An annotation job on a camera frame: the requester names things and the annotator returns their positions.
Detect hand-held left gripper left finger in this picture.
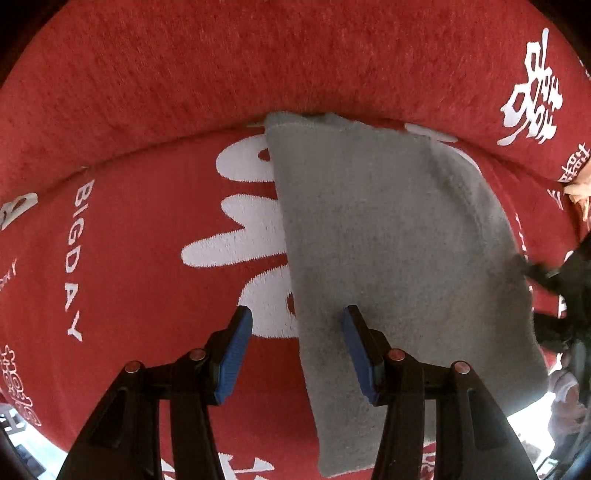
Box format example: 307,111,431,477
56,305,254,480

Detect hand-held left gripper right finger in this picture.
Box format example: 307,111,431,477
342,305,540,480

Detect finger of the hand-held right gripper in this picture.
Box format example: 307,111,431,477
516,254,566,296
531,313,573,352

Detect grey small garment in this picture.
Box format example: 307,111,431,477
264,111,550,478

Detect pale pink cloth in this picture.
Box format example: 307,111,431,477
547,360,585,437

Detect peach cloth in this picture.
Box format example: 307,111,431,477
564,159,591,232

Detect red blanket with white print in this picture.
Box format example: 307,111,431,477
0,0,591,480

